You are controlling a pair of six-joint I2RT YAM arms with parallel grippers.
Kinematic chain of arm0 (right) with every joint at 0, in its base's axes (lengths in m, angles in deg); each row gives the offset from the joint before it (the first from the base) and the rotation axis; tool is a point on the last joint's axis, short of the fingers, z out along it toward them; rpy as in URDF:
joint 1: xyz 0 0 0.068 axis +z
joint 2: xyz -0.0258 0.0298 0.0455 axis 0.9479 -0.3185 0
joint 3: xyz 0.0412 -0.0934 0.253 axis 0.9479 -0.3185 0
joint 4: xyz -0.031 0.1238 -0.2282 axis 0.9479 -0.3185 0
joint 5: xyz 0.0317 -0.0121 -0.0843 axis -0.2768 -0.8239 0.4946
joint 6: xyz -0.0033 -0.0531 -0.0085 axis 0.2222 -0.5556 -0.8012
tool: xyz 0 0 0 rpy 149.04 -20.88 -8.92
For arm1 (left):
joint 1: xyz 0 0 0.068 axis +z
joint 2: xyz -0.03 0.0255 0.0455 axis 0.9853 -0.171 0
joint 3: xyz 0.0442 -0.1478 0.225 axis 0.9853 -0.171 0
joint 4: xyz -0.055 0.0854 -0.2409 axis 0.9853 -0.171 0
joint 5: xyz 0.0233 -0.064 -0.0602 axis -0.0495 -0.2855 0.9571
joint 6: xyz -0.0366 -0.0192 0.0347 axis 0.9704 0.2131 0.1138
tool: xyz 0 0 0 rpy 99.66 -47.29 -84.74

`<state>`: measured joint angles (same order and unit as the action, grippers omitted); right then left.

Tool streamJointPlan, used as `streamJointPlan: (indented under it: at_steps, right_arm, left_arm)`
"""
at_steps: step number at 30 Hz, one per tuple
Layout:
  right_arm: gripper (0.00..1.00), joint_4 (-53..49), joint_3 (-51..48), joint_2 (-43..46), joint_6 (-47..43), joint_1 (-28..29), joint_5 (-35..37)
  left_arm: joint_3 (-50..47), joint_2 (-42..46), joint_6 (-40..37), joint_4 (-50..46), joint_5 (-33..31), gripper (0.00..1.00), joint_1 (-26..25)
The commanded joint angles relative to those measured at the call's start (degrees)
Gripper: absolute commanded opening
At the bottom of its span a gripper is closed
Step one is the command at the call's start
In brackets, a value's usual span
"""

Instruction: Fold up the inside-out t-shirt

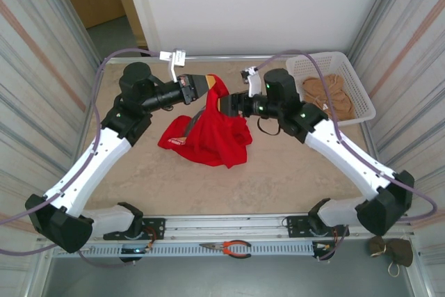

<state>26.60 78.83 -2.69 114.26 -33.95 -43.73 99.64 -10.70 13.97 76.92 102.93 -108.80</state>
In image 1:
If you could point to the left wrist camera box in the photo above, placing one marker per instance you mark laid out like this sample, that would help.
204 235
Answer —
179 57

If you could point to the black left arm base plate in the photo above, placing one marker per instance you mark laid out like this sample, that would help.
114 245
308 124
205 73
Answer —
157 227

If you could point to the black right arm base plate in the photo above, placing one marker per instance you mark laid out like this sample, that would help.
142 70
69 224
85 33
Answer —
295 224

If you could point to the white door frame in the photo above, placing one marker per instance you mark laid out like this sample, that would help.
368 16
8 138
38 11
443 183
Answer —
139 5

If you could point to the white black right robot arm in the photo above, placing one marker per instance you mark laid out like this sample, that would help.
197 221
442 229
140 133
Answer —
347 158

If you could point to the small dark brown pouch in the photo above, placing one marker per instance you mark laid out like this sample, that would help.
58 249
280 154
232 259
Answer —
377 245

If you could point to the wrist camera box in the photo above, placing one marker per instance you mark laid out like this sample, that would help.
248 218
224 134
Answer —
253 83
179 57

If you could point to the small circuit board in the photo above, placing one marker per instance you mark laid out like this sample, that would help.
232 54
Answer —
321 247
133 250

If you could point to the aluminium table edge rail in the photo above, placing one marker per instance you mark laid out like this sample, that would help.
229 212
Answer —
215 57

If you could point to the red t-shirt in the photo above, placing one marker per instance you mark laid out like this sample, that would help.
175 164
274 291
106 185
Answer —
215 137

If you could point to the tan crumpled cloth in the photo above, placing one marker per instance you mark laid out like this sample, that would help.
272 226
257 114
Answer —
342 98

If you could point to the large dark brown pouch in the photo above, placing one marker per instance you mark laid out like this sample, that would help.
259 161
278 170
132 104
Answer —
400 252

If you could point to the white perforated plastic basket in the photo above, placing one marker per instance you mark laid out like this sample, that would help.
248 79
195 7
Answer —
361 88

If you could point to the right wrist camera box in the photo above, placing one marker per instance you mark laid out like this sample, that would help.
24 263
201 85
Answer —
253 83

